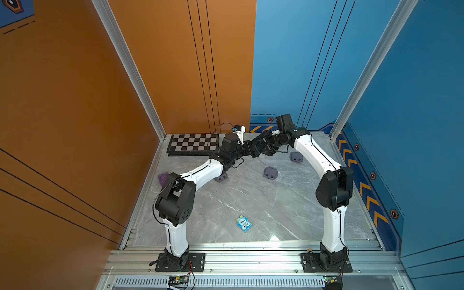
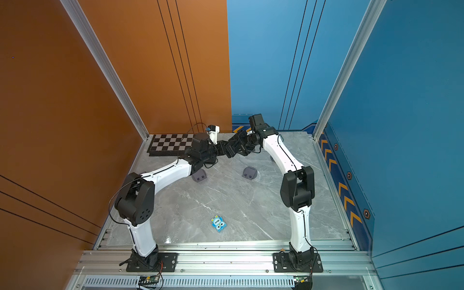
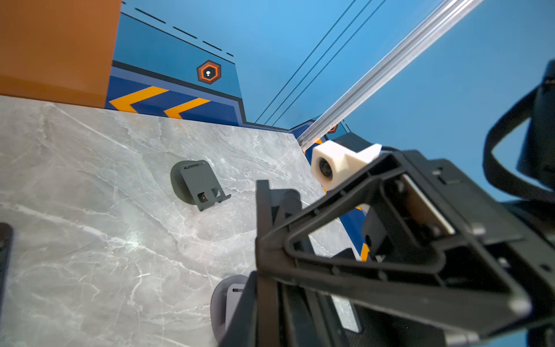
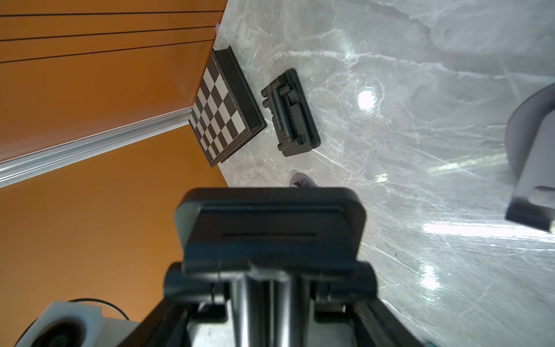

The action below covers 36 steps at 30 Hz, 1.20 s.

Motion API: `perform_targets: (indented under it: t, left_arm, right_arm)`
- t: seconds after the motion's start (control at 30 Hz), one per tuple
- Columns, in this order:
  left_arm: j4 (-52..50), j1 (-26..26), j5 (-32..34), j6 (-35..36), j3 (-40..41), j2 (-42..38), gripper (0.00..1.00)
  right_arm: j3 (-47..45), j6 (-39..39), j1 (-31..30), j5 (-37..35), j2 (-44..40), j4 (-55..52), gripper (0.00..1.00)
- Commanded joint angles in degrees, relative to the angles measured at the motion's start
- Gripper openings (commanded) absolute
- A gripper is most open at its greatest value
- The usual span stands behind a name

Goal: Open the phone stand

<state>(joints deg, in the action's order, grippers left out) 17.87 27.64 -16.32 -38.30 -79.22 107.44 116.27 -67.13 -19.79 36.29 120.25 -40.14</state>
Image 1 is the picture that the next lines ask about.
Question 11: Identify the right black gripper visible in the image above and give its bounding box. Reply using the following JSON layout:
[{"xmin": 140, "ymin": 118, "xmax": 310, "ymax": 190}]
[{"xmin": 251, "ymin": 129, "xmax": 285, "ymax": 156}]

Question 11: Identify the grey round stand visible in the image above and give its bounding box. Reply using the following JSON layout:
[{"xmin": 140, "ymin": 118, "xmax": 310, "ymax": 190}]
[
  {"xmin": 263, "ymin": 166, "xmax": 279, "ymax": 180},
  {"xmin": 214, "ymin": 172, "xmax": 228, "ymax": 182},
  {"xmin": 290, "ymin": 151, "xmax": 304, "ymax": 163}
]

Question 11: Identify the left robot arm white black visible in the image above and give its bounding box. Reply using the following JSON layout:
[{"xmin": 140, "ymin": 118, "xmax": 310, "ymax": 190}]
[{"xmin": 152, "ymin": 133, "xmax": 261, "ymax": 271}]

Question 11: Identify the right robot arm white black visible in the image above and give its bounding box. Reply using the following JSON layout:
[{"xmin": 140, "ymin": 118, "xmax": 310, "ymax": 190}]
[{"xmin": 257, "ymin": 114, "xmax": 354, "ymax": 275}]

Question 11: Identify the black white chessboard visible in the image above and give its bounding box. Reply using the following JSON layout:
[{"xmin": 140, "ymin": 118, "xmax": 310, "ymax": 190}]
[{"xmin": 167, "ymin": 134, "xmax": 219, "ymax": 157}]

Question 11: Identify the purple cube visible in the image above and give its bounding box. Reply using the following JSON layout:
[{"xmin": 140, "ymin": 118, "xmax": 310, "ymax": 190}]
[{"xmin": 157, "ymin": 172, "xmax": 169, "ymax": 187}]

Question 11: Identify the right circuit board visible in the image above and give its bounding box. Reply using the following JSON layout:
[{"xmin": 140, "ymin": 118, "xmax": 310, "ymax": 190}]
[{"xmin": 324, "ymin": 276, "xmax": 343, "ymax": 290}]

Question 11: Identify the left green circuit board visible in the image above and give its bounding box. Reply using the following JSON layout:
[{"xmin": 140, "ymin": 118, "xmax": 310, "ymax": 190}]
[{"xmin": 167, "ymin": 275, "xmax": 190, "ymax": 290}]

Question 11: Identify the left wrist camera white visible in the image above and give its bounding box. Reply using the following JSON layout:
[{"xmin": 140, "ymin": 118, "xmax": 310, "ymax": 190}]
[{"xmin": 233, "ymin": 125, "xmax": 245, "ymax": 144}]

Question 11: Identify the aluminium front rail frame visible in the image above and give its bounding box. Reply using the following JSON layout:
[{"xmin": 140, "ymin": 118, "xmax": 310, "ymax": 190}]
[{"xmin": 96, "ymin": 239, "xmax": 414, "ymax": 290}]

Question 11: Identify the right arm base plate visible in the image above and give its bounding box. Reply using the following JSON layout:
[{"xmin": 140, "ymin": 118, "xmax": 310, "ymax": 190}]
[{"xmin": 300, "ymin": 252, "xmax": 353, "ymax": 274}]

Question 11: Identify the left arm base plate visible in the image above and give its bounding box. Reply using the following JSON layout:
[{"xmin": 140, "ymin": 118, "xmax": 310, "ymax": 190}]
[{"xmin": 155, "ymin": 252, "xmax": 206, "ymax": 273}]

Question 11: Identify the right aluminium corner post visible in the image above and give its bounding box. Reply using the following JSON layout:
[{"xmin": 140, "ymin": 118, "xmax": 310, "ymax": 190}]
[{"xmin": 329, "ymin": 0, "xmax": 418, "ymax": 141}]

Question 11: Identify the aluminium corner post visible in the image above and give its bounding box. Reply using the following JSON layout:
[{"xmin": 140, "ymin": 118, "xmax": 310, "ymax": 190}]
[
  {"xmin": 329, "ymin": 0, "xmax": 418, "ymax": 141},
  {"xmin": 91, "ymin": 0, "xmax": 166, "ymax": 141}
]

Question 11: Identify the left aluminium corner post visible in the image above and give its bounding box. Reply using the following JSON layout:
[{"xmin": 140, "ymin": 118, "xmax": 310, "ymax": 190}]
[{"xmin": 91, "ymin": 0, "xmax": 166, "ymax": 141}]

